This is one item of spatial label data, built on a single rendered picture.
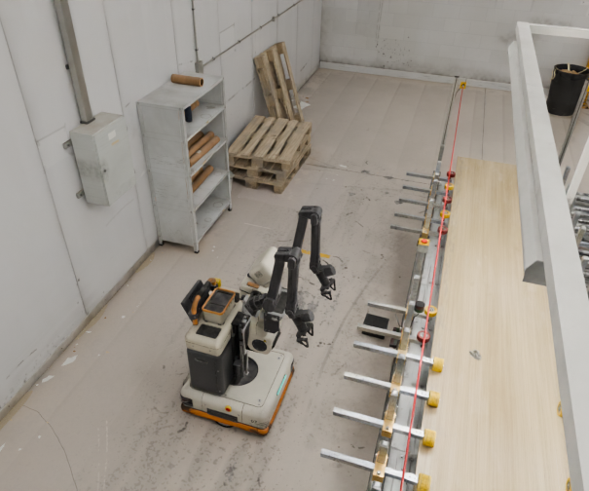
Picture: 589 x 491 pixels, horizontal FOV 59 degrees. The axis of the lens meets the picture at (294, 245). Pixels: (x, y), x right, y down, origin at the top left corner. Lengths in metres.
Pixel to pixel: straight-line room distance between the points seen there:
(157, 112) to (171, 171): 0.57
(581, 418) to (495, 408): 2.05
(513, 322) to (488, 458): 1.05
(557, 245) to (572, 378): 0.46
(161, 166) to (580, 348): 4.31
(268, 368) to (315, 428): 0.54
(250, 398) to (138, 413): 0.88
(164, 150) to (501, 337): 3.23
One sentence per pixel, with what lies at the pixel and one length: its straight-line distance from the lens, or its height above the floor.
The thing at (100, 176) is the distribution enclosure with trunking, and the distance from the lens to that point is 4.21.
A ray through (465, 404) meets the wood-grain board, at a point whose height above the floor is 0.90.
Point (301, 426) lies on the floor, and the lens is 3.94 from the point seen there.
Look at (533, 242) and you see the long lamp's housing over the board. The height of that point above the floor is 2.38.
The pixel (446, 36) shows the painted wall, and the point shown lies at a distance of 10.44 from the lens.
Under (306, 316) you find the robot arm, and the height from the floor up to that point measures 1.21.
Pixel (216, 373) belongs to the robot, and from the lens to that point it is 3.56.
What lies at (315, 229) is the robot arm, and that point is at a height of 1.50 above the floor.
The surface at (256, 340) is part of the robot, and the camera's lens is 3.41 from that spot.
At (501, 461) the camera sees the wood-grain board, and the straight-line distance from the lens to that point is 2.95.
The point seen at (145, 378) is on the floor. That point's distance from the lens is 4.32.
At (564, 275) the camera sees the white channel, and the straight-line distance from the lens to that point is 1.41.
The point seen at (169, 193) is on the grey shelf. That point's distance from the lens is 5.16.
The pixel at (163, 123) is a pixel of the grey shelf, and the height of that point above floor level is 1.39.
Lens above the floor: 3.24
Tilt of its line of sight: 36 degrees down
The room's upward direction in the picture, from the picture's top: 2 degrees clockwise
